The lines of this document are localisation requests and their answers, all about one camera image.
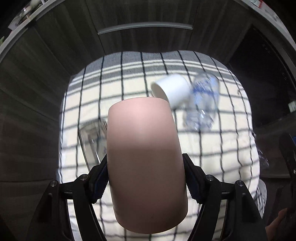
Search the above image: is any person's hand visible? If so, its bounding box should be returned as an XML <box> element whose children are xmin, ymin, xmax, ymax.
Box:
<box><xmin>265</xmin><ymin>208</ymin><xmax>287</xmax><ymax>240</ymax></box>

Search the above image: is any clear square container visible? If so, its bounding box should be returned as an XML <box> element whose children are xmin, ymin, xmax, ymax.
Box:
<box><xmin>78</xmin><ymin>118</ymin><xmax>107</xmax><ymax>171</ymax></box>

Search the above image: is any silver drawer handle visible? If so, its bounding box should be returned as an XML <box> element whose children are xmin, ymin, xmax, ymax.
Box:
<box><xmin>97</xmin><ymin>22</ymin><xmax>193</xmax><ymax>35</ymax></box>

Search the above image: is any white cup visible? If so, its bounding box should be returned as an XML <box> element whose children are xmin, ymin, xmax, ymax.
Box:
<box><xmin>151</xmin><ymin>74</ymin><xmax>192</xmax><ymax>109</ymax></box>

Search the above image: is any clear plastic bottle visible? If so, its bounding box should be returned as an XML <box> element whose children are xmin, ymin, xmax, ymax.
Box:
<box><xmin>184</xmin><ymin>73</ymin><xmax>220</xmax><ymax>132</ymax></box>

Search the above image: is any pink plastic cup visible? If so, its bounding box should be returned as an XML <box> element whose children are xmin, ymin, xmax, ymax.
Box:
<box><xmin>107</xmin><ymin>97</ymin><xmax>188</xmax><ymax>234</ymax></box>

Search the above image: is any black white checkered cloth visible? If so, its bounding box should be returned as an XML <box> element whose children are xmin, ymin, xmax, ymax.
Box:
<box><xmin>56</xmin><ymin>51</ymin><xmax>268</xmax><ymax>241</ymax></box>

